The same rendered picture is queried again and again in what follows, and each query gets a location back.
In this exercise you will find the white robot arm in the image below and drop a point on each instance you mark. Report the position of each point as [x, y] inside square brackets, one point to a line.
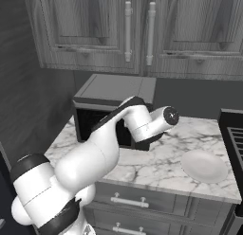
[85, 159]

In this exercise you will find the grey wood cupboard door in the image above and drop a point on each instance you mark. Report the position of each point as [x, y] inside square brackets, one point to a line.
[82, 27]
[196, 30]

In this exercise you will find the black stove with grate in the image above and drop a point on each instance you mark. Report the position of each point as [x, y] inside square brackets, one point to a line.
[232, 140]

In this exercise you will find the grey drawer front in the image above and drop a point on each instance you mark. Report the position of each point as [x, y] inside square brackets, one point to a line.
[158, 197]
[104, 220]

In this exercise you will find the grey toaster oven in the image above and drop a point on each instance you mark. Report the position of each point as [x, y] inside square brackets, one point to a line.
[114, 88]

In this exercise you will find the white round plate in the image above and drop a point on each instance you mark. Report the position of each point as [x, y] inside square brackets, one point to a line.
[204, 166]

